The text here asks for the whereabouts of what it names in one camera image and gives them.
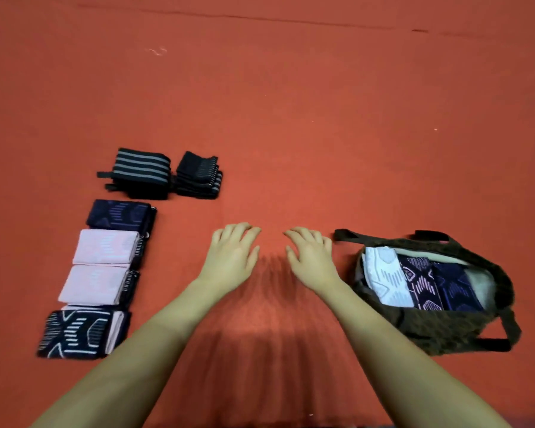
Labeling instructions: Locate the single navy purple-cuffed sock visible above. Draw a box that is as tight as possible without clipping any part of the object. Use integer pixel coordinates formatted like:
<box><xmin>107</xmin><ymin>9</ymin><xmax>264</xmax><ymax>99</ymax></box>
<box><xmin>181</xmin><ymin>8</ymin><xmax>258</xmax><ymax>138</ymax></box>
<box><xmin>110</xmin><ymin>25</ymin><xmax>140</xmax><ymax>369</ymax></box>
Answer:
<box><xmin>120</xmin><ymin>309</ymin><xmax>133</xmax><ymax>348</ymax></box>

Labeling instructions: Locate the single pale blue-white sock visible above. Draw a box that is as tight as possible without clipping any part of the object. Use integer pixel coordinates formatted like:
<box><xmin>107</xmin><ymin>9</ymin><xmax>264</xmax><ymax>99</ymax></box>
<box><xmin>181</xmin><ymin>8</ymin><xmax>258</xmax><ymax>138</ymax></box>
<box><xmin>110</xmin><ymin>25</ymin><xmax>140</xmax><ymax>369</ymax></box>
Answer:
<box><xmin>361</xmin><ymin>247</ymin><xmax>420</xmax><ymax>309</ymax></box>

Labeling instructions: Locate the single navy blue-lined sock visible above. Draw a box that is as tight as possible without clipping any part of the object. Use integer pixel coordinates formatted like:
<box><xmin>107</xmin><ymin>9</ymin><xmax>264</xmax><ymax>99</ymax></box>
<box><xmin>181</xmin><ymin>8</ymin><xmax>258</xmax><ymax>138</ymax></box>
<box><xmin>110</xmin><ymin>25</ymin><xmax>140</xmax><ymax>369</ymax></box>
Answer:
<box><xmin>86</xmin><ymin>199</ymin><xmax>153</xmax><ymax>235</ymax></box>

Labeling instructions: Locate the single purple black sock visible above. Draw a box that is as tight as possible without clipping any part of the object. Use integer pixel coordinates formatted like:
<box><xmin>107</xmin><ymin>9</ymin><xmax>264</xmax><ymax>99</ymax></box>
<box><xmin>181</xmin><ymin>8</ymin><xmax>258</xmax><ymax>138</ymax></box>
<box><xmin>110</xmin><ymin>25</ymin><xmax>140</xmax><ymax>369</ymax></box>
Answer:
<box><xmin>399</xmin><ymin>256</ymin><xmax>447</xmax><ymax>311</ymax></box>

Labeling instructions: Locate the person's left hand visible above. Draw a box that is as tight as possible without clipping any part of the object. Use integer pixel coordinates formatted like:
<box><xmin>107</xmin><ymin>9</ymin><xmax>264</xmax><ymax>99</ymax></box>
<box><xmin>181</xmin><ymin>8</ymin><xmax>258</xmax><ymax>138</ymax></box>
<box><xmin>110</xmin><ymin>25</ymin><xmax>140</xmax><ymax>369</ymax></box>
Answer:
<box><xmin>196</xmin><ymin>222</ymin><xmax>262</xmax><ymax>300</ymax></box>

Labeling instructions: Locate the person's right hand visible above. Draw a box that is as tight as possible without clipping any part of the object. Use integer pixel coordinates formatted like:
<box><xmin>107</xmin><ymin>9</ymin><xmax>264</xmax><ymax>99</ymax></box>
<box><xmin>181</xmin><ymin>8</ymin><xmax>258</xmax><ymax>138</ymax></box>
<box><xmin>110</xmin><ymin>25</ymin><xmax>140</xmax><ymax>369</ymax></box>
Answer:
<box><xmin>284</xmin><ymin>227</ymin><xmax>344</xmax><ymax>295</ymax></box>

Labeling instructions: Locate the person's right forearm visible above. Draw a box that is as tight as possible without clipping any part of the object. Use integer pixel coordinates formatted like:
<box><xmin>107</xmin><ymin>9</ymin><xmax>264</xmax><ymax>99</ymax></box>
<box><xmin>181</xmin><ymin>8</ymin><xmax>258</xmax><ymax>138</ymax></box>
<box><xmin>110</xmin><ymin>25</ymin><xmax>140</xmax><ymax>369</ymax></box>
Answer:
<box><xmin>316</xmin><ymin>279</ymin><xmax>514</xmax><ymax>428</ymax></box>

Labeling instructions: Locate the single black white-lined sock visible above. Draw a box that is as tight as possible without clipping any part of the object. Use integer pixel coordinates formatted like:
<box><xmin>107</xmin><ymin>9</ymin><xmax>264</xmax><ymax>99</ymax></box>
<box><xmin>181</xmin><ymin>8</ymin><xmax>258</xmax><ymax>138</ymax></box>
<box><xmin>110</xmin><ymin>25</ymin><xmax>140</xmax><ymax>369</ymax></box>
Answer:
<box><xmin>37</xmin><ymin>307</ymin><xmax>115</xmax><ymax>360</ymax></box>

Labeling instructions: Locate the single black white-patterned sock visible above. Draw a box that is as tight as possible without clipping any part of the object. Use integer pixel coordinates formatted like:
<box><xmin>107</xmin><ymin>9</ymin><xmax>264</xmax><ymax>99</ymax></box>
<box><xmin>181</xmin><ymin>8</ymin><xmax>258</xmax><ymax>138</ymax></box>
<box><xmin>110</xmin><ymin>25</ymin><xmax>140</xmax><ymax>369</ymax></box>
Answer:
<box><xmin>136</xmin><ymin>229</ymin><xmax>159</xmax><ymax>268</ymax></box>
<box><xmin>123</xmin><ymin>267</ymin><xmax>142</xmax><ymax>307</ymax></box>

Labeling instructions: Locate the single navy striped sock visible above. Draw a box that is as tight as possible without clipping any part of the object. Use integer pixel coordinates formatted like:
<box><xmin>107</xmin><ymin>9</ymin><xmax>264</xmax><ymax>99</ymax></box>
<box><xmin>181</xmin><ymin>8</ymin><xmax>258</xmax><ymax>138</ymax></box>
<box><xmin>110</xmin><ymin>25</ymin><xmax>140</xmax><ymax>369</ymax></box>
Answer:
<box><xmin>432</xmin><ymin>263</ymin><xmax>487</xmax><ymax>313</ymax></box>

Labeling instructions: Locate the person's left forearm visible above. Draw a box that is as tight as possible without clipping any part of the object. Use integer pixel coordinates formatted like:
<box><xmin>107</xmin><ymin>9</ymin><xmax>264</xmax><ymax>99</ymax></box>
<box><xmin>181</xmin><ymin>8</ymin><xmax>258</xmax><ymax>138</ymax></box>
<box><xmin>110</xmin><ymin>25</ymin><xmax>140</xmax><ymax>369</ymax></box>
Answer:
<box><xmin>31</xmin><ymin>281</ymin><xmax>228</xmax><ymax>428</ymax></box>

